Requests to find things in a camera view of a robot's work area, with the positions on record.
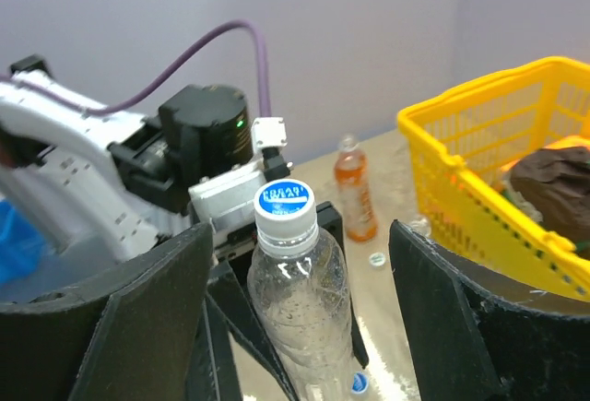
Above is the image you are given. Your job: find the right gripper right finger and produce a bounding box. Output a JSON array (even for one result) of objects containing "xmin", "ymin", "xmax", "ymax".
[{"xmin": 388, "ymin": 220, "xmax": 589, "ymax": 400}]

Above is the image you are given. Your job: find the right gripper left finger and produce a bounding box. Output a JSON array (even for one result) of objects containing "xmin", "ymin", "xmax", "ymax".
[{"xmin": 1, "ymin": 224, "xmax": 213, "ymax": 400}]

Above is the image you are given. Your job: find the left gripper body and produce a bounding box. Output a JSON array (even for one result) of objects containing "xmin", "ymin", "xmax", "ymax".
[{"xmin": 209, "ymin": 200, "xmax": 345, "ymax": 291}]

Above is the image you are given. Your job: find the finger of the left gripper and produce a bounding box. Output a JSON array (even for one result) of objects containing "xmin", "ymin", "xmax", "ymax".
[
  {"xmin": 207, "ymin": 262, "xmax": 299, "ymax": 401},
  {"xmin": 351, "ymin": 313, "xmax": 369, "ymax": 369}
]

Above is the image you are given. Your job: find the blue white cap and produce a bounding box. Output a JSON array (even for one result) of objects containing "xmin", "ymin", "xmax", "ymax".
[
  {"xmin": 254, "ymin": 179, "xmax": 319, "ymax": 258},
  {"xmin": 350, "ymin": 372, "xmax": 369, "ymax": 396}
]

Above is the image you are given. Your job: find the clear bottle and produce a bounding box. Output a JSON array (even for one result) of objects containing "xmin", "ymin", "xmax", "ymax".
[
  {"xmin": 408, "ymin": 214, "xmax": 431, "ymax": 238},
  {"xmin": 246, "ymin": 178, "xmax": 359, "ymax": 401}
]

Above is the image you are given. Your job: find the white bottle cap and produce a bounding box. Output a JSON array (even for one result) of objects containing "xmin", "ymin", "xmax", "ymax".
[{"xmin": 369, "ymin": 252, "xmax": 386, "ymax": 268}]

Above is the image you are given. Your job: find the orange tea bottle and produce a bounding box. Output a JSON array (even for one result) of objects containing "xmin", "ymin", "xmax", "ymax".
[{"xmin": 334, "ymin": 134, "xmax": 378, "ymax": 242}]

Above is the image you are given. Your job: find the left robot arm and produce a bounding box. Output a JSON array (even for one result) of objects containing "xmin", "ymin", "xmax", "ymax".
[{"xmin": 1, "ymin": 56, "xmax": 368, "ymax": 400}]

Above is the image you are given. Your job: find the brown wrapped package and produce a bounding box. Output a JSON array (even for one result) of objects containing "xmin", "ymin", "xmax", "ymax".
[{"xmin": 505, "ymin": 146, "xmax": 589, "ymax": 244}]

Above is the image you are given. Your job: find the yellow plastic shopping basket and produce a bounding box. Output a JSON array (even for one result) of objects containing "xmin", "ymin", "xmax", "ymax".
[{"xmin": 397, "ymin": 56, "xmax": 589, "ymax": 301}]

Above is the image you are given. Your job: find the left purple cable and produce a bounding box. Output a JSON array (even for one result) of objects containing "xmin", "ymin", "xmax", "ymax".
[{"xmin": 0, "ymin": 19, "xmax": 289, "ymax": 148}]

